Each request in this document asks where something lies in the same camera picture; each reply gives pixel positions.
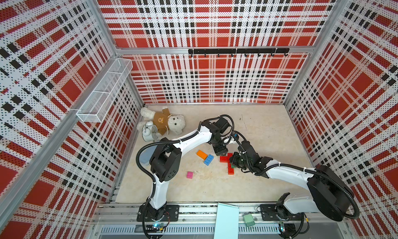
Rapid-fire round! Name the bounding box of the white alarm clock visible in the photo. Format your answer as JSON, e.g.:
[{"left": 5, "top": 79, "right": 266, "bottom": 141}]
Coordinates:
[{"left": 137, "top": 121, "right": 159, "bottom": 142}]

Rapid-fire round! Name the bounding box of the white teddy bear brown shirt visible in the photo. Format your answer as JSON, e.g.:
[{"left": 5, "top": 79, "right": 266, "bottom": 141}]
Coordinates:
[{"left": 141, "top": 107, "right": 186, "bottom": 136}]

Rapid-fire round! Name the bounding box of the light blue paper sheet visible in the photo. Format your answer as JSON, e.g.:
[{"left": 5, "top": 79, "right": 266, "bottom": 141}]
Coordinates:
[{"left": 214, "top": 203, "right": 239, "bottom": 239}]

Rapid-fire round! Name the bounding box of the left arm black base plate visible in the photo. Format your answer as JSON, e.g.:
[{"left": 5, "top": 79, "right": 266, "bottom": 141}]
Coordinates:
[{"left": 136, "top": 204, "right": 180, "bottom": 222}]

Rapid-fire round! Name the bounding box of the black wall hook rail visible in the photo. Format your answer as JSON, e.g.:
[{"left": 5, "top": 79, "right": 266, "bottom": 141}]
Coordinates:
[{"left": 188, "top": 48, "right": 290, "bottom": 55}]

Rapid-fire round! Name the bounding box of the blue lego brick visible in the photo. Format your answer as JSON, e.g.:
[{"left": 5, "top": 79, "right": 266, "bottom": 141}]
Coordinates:
[{"left": 204, "top": 155, "right": 214, "bottom": 166}]

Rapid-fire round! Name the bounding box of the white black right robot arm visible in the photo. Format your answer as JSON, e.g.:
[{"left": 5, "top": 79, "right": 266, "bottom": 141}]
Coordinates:
[{"left": 230, "top": 131, "right": 360, "bottom": 221}]

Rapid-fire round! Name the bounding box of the white wire wall basket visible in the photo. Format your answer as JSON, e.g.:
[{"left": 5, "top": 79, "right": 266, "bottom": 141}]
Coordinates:
[{"left": 77, "top": 58, "right": 132, "bottom": 123}]

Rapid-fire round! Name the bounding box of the small green box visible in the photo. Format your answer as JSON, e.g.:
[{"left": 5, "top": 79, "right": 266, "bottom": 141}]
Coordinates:
[{"left": 243, "top": 214, "right": 256, "bottom": 227}]

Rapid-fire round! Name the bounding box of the orange lego brick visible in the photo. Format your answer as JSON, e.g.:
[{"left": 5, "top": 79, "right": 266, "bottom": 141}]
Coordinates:
[{"left": 197, "top": 150, "right": 208, "bottom": 160}]

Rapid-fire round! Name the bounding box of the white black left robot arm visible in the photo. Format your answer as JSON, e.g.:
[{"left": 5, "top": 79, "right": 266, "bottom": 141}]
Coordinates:
[{"left": 135, "top": 115, "right": 234, "bottom": 221}]

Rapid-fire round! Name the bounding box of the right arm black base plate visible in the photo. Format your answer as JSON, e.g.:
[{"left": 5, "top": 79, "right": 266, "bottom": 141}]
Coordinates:
[{"left": 259, "top": 204, "right": 302, "bottom": 222}]

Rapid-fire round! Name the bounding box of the pink small lego brick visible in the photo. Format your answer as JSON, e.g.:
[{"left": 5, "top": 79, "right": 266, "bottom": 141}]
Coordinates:
[{"left": 187, "top": 172, "right": 194, "bottom": 179}]

